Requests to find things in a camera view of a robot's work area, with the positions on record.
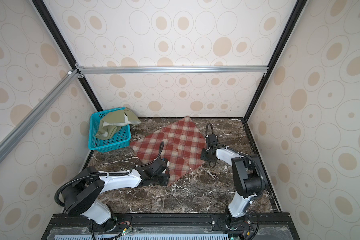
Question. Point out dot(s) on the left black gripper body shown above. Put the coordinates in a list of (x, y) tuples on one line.
[(160, 180)]

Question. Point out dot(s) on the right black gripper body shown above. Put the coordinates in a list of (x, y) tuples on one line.
[(205, 155)]

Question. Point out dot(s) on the red plaid skirt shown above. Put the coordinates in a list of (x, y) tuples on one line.
[(183, 146)]

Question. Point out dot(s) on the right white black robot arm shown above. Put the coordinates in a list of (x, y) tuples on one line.
[(248, 175)]

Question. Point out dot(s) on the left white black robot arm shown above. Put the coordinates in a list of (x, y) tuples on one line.
[(79, 196)]

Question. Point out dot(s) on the olive green skirt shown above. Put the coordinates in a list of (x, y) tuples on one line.
[(113, 121)]

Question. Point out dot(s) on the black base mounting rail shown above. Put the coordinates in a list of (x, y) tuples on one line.
[(199, 226)]

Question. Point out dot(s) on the horizontal aluminium back rail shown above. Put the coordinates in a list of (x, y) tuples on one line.
[(173, 70)]

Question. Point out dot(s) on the diagonal aluminium left rail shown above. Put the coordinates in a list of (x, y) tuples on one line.
[(14, 137)]

